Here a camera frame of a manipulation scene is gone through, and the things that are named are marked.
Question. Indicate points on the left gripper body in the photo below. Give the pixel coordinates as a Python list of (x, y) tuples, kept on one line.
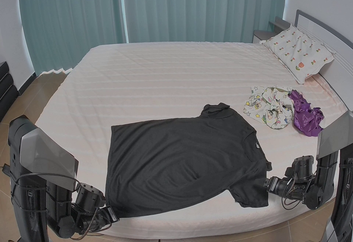
[(107, 218)]

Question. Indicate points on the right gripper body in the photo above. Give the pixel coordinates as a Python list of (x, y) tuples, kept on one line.
[(275, 185)]

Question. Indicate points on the black T-shirt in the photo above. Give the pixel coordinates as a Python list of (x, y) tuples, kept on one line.
[(179, 163)]

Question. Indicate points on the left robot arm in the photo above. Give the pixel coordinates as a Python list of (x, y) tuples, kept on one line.
[(30, 202)]

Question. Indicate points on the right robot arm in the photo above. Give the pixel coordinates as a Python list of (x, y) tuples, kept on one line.
[(326, 169)]

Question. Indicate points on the white printed pyjama garment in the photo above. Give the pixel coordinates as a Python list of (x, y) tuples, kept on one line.
[(270, 111)]

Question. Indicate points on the purple garment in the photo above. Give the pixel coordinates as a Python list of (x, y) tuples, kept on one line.
[(306, 116)]

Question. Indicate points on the white printed pillow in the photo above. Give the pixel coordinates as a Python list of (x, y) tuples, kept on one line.
[(297, 52)]

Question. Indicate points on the grey bedside table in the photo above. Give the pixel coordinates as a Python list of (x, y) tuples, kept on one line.
[(263, 34)]

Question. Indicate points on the bed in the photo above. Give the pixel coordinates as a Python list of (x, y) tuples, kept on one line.
[(165, 75)]

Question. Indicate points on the black chest of drawers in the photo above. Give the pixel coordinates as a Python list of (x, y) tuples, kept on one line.
[(7, 86)]

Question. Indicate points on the blue-green curtain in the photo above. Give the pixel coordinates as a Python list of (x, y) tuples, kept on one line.
[(71, 14), (198, 1)]

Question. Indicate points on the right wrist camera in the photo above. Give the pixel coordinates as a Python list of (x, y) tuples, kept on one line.
[(289, 173)]

